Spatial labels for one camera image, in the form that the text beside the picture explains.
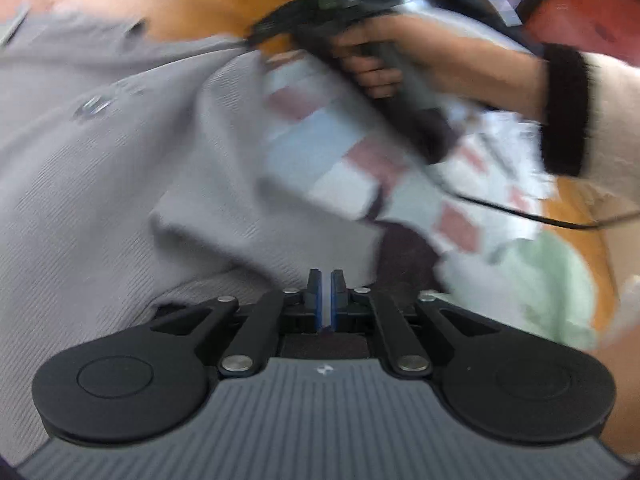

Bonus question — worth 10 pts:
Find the checkered red and white mat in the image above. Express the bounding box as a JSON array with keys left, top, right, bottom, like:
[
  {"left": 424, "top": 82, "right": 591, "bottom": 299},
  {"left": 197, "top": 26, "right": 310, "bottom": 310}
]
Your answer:
[{"left": 257, "top": 52, "right": 558, "bottom": 273}]

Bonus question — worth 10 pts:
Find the pale green cloth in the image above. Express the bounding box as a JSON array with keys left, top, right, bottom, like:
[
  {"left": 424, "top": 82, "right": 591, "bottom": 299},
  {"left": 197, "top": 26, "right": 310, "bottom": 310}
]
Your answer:
[{"left": 440, "top": 230, "right": 601, "bottom": 353}]

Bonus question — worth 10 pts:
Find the dark cloth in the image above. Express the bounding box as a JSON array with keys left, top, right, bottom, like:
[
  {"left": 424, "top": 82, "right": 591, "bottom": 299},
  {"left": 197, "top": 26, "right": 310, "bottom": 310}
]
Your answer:
[{"left": 282, "top": 222, "right": 446, "bottom": 359}]

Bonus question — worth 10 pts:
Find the person's right forearm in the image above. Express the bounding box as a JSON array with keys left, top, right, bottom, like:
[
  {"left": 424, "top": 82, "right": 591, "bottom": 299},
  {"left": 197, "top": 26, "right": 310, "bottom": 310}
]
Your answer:
[{"left": 539, "top": 42, "right": 640, "bottom": 201}]

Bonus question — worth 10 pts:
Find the grey knit garment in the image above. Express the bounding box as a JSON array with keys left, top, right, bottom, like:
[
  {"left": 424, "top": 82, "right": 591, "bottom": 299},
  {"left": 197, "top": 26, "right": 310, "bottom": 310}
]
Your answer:
[{"left": 0, "top": 7, "right": 391, "bottom": 466}]

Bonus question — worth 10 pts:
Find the black cable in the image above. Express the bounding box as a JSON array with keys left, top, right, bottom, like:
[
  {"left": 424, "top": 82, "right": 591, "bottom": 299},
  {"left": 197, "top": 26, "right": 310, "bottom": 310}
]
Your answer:
[{"left": 420, "top": 157, "right": 640, "bottom": 231}]

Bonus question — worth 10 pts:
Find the person's right hand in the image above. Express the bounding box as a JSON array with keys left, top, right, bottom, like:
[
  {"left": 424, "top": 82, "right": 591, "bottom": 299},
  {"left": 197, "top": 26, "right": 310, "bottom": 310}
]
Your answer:
[{"left": 332, "top": 12, "right": 547, "bottom": 116}]

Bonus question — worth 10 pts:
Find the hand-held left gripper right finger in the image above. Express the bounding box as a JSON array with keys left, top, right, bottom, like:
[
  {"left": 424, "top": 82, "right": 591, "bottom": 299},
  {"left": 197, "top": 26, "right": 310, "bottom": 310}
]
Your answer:
[{"left": 329, "top": 269, "right": 501, "bottom": 379}]

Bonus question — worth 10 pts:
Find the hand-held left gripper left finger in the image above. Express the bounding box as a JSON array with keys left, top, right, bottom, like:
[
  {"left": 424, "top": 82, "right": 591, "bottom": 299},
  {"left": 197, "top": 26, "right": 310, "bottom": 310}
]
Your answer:
[{"left": 150, "top": 269, "right": 325, "bottom": 377}]

